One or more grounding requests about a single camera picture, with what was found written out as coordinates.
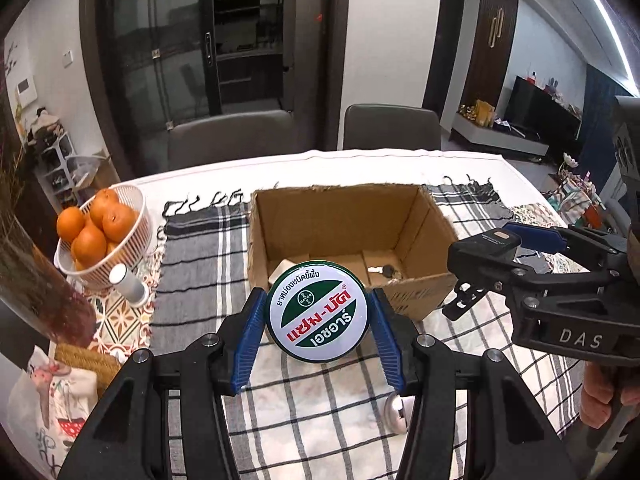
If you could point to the key bunch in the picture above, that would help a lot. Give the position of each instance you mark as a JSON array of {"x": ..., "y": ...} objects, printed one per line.
[{"x": 384, "y": 271}]

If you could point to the floral fabric tissue cover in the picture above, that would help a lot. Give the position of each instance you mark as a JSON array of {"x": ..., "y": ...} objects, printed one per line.
[{"x": 55, "y": 410}]

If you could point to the potted flower decoration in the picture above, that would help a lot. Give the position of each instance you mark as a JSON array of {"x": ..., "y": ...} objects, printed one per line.
[{"x": 575, "y": 190}]

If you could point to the woven wicker tissue box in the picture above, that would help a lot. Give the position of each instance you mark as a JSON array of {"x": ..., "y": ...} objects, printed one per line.
[{"x": 85, "y": 365}]

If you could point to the dark glass vase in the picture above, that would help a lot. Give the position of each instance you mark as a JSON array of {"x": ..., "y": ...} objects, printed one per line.
[{"x": 45, "y": 290}]

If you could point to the orange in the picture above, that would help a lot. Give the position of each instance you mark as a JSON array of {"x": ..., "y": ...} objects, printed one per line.
[
  {"x": 121, "y": 223},
  {"x": 104, "y": 205},
  {"x": 89, "y": 246},
  {"x": 70, "y": 223},
  {"x": 78, "y": 264}
]

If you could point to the dark wooden door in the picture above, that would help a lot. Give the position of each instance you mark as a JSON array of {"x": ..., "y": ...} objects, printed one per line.
[{"x": 495, "y": 35}]

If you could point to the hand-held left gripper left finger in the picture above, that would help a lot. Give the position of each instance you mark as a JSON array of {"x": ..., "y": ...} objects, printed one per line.
[{"x": 247, "y": 340}]

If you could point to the black clip device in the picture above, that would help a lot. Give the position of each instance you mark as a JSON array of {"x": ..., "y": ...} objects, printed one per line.
[{"x": 480, "y": 255}]

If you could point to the black television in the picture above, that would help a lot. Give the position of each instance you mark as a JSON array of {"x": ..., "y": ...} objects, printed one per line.
[{"x": 542, "y": 110}]

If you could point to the grey plaid tablecloth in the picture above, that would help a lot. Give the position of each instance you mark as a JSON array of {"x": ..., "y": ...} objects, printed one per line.
[{"x": 310, "y": 410}]

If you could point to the dark framed glass sliding door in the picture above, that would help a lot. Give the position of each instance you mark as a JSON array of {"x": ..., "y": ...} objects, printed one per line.
[{"x": 165, "y": 35}]

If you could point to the tile patterned table mat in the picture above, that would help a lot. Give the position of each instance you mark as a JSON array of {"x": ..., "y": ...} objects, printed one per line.
[{"x": 120, "y": 320}]

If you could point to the round green white tin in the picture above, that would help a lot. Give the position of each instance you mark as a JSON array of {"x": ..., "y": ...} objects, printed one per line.
[{"x": 317, "y": 310}]

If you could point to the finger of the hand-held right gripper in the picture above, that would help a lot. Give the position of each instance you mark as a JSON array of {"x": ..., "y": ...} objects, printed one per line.
[
  {"x": 550, "y": 285},
  {"x": 537, "y": 236}
]

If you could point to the grey dining chair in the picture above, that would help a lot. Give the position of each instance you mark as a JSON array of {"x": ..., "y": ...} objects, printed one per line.
[
  {"x": 230, "y": 140},
  {"x": 392, "y": 127}
]

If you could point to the small white cylinder device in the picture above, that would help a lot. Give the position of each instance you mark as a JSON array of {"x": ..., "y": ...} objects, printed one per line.
[{"x": 129, "y": 285}]

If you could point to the white wall switch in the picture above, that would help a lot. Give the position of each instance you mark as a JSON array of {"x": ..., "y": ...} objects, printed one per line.
[{"x": 68, "y": 58}]

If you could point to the white shoe rack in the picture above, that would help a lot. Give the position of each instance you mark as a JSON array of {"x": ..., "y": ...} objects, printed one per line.
[{"x": 65, "y": 160}]

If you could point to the person's right hand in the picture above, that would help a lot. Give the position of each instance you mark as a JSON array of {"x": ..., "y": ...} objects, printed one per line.
[{"x": 600, "y": 395}]

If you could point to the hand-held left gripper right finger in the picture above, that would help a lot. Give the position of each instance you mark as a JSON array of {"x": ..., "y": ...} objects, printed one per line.
[{"x": 387, "y": 340}]

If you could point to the brown cardboard box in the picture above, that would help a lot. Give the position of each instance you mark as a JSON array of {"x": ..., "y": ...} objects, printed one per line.
[{"x": 425, "y": 290}]

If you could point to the ceiling light strip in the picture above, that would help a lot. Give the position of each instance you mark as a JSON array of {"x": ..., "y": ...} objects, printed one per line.
[{"x": 607, "y": 25}]

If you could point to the silver round metal object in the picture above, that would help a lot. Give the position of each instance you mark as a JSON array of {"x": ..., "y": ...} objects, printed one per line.
[{"x": 395, "y": 412}]

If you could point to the white slotted fruit basket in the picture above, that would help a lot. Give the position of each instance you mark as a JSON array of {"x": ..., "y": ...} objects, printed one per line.
[{"x": 135, "y": 240}]

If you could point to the yellow paper bag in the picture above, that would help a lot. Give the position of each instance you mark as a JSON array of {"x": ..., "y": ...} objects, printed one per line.
[{"x": 484, "y": 113}]

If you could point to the white wall intercom panel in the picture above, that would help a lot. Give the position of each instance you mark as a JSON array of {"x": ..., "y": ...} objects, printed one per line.
[{"x": 25, "y": 90}]

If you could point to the white low television cabinet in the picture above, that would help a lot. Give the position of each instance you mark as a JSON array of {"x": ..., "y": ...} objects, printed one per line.
[{"x": 500, "y": 137}]

